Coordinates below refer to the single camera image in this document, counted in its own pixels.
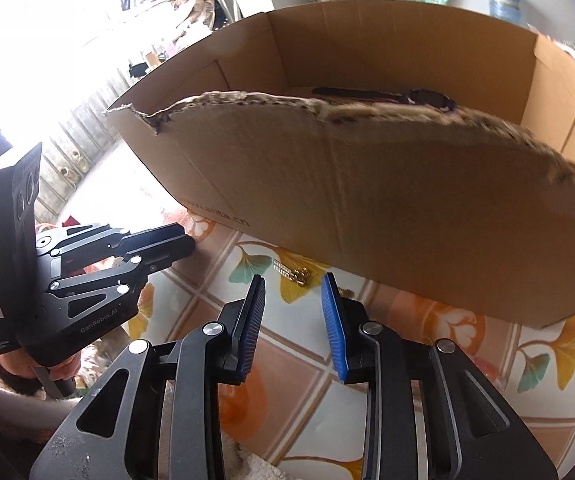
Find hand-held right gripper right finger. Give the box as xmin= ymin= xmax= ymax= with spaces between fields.
xmin=320 ymin=272 xmax=558 ymax=480

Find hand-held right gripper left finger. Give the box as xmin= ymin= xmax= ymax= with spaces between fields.
xmin=30 ymin=274 xmax=268 ymax=480

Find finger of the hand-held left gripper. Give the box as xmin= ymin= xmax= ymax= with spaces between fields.
xmin=47 ymin=254 xmax=190 ymax=329
xmin=37 ymin=222 xmax=196 ymax=272

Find brown cardboard box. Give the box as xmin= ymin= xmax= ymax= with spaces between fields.
xmin=102 ymin=0 xmax=575 ymax=331

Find black round watch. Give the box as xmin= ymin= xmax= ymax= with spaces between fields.
xmin=312 ymin=86 xmax=457 ymax=112

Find person's left hand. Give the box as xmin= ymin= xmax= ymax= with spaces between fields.
xmin=0 ymin=349 xmax=79 ymax=396

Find ginkgo leaf patterned tablecloth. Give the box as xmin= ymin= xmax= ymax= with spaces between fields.
xmin=127 ymin=207 xmax=575 ymax=480

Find beige slippers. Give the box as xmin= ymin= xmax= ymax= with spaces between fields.
xmin=60 ymin=152 xmax=90 ymax=183

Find metal balcony railing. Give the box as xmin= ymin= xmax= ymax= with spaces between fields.
xmin=32 ymin=72 xmax=138 ymax=211

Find white fleece garment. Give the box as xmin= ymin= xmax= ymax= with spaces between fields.
xmin=220 ymin=432 xmax=288 ymax=480

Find patterned fabric pile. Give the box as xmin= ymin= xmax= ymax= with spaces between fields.
xmin=174 ymin=0 xmax=230 ymax=36

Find blue water bottle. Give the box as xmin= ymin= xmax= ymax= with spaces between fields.
xmin=487 ymin=0 xmax=522 ymax=23

